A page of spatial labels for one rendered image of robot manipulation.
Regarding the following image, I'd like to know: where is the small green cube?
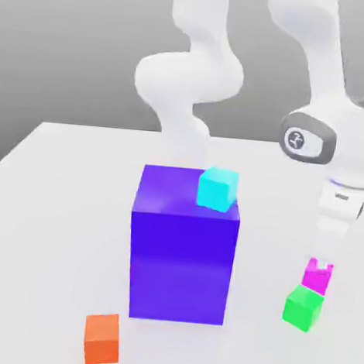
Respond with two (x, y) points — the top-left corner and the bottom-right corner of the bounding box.
(280, 283), (326, 335)

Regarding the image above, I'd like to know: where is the small orange cube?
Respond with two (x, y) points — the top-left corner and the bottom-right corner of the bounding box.
(81, 311), (124, 364)

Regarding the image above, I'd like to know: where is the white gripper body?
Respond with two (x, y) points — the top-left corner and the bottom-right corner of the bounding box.
(316, 180), (364, 225)

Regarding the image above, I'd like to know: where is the small magenta cube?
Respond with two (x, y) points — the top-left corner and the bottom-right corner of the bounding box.
(300, 256), (335, 297)

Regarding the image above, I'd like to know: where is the large purple box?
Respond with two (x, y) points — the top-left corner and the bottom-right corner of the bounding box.
(122, 163), (245, 327)

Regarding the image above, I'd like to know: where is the small cyan cube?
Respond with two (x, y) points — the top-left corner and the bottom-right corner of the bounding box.
(195, 165), (241, 215)

